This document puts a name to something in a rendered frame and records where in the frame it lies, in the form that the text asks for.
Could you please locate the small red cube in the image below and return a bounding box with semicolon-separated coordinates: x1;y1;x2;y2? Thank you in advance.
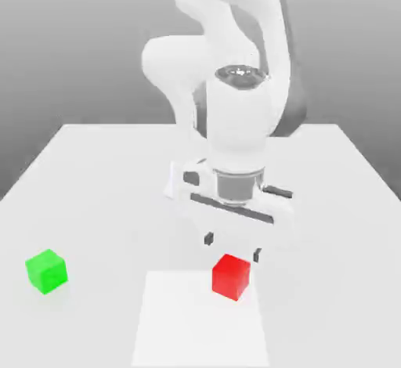
211;253;251;302

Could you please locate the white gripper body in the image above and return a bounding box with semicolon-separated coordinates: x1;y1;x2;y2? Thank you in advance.
177;189;296;250

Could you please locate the small green cube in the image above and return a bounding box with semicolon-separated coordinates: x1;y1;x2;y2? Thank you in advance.
24;247;69;296

